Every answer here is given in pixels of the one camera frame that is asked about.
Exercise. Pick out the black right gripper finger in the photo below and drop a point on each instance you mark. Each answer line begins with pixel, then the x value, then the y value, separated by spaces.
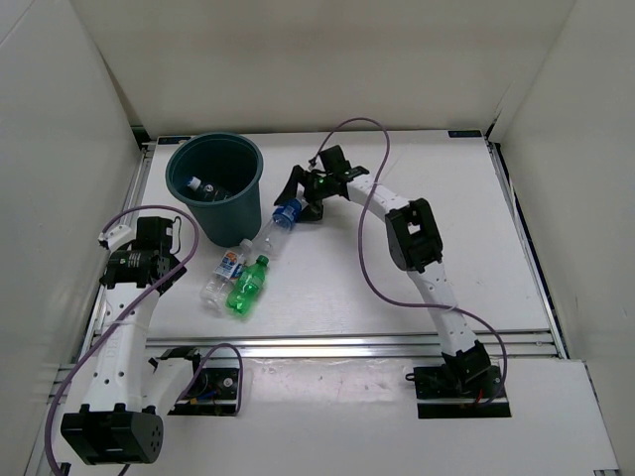
pixel 311 211
pixel 294 187

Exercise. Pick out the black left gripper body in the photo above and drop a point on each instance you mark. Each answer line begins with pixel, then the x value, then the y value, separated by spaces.
pixel 173 260

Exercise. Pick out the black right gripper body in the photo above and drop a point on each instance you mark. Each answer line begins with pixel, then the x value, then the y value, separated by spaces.
pixel 318 187

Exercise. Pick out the clear unlabelled plastic bottle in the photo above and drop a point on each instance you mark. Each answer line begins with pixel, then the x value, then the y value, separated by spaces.
pixel 206 191

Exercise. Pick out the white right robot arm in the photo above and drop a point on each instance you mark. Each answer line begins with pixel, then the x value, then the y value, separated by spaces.
pixel 416 248

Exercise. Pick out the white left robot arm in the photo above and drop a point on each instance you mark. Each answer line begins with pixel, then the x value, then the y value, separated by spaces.
pixel 120 418

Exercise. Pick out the dark green plastic bin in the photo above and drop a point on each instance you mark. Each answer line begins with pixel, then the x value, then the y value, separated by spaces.
pixel 216 175

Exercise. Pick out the clear bottle orange blue label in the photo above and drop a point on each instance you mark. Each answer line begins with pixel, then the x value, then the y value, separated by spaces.
pixel 224 277

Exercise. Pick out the green plastic soda bottle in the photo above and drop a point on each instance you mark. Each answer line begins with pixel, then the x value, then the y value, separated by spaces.
pixel 249 286

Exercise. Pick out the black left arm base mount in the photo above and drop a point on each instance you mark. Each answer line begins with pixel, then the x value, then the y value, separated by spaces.
pixel 188 387

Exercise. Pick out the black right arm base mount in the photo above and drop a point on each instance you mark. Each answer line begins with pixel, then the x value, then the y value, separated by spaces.
pixel 440 396

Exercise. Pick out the aluminium table frame rail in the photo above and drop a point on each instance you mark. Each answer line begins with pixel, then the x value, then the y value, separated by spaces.
pixel 327 347

